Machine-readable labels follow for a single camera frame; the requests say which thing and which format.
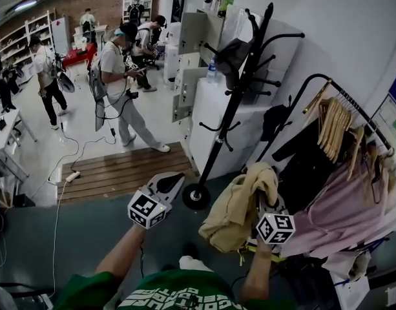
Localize curved wooden hanger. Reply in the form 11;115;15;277
346;125;366;182

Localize person's black shoe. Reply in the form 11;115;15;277
183;243;200;258

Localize person's green shirt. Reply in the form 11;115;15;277
54;268;250;310

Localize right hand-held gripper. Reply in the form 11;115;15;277
255;192;297;245

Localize row of wooden hangers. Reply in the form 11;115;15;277
317;97;353;164

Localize gold metal bar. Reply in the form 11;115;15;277
302;79;333;114

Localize black office chair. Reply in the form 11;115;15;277
144;53;162;71

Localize ceiling tube lights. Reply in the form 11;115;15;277
0;0;39;25

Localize white desk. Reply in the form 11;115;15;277
0;108;37;161

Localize white hanging garment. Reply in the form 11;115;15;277
382;147;396;176

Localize low white cabinet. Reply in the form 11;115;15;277
187;76;273;177

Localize black hanging garment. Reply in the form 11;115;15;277
271;118;347;212

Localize black bag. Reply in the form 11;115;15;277
262;103;292;141

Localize white cable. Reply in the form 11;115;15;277
51;179;72;298

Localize white locker with grey doors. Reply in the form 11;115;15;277
171;0;305;124

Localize black clothes rack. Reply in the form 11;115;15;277
255;73;396;161

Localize pink hanging garment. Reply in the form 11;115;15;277
283;163;395;260

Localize green bottle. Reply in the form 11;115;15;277
218;0;234;17

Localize person's white trousers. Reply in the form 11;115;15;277
179;255;214;273

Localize yellow strap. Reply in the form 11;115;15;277
238;242;282;266

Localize black coat stand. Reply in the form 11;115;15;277
181;1;307;211

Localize white paper bag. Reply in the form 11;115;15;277
326;250;371;310

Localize wide white shelf unit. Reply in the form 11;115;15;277
0;10;56;67

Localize small white shelf unit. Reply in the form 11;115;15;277
121;0;153;22

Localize person's right forearm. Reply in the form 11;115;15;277
241;237;276;300

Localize grey bag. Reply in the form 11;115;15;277
216;37;250;90

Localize clear water bottle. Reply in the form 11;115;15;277
205;56;218;85

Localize person's left forearm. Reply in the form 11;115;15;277
96;226;147;277

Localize white wall poster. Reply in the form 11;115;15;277
370;94;396;158

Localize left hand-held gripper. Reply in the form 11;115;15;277
127;172;186;231

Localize wooden slatted platform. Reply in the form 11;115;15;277
57;142;198;205

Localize yellow beige jacket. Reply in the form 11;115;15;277
198;162;279;254

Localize clear plastic bag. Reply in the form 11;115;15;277
225;5;253;41

